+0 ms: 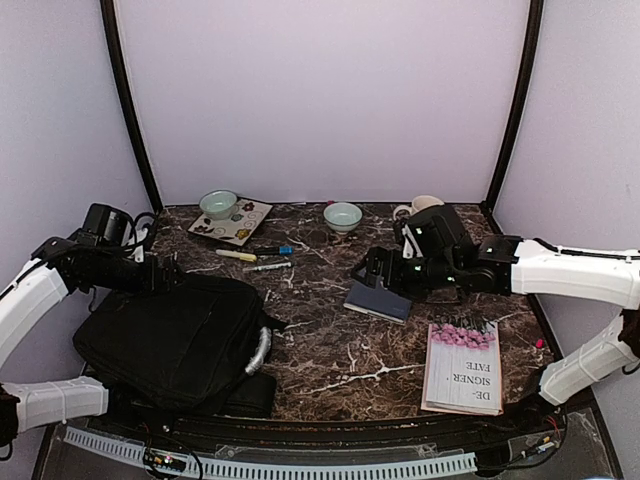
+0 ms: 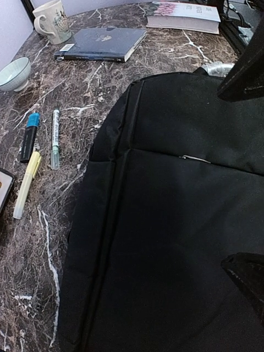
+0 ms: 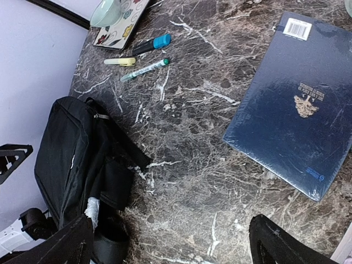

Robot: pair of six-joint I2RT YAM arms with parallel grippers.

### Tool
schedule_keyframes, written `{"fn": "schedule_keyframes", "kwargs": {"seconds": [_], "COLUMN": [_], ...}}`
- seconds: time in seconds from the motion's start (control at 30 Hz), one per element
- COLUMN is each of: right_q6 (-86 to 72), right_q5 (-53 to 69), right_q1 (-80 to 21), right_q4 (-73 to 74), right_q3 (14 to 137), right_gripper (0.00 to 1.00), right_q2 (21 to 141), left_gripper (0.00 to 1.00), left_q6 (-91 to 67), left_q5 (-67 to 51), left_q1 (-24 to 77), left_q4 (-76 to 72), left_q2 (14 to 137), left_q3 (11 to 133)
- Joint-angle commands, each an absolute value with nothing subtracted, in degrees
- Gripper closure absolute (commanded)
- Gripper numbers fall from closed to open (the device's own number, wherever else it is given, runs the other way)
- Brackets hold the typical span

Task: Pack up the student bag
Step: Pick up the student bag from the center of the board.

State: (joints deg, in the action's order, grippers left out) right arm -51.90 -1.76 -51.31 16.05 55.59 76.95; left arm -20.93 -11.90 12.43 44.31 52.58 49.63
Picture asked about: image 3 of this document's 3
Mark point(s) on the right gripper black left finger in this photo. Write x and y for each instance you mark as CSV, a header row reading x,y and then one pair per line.
x,y
72,244

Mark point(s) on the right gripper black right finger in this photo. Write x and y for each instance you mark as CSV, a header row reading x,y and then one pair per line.
x,y
269,243

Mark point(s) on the black student backpack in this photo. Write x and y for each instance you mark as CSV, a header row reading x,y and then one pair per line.
x,y
83,166

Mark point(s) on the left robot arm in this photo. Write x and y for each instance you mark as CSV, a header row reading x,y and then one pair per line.
x,y
23,220

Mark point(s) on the dark blue wrapped book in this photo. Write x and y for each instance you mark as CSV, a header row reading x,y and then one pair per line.
x,y
295,118

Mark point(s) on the yellow highlighter pen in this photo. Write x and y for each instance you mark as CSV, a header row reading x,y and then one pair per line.
x,y
126,62

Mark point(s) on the green capped white pen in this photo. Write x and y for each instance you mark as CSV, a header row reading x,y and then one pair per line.
x,y
144,70

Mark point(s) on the floral square plate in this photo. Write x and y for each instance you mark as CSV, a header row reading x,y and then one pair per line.
x,y
117,35

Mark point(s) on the blue capped black marker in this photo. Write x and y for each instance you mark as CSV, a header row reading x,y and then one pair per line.
x,y
152,44

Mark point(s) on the pale green bowl on plate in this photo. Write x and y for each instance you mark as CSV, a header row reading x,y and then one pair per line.
x,y
107,13

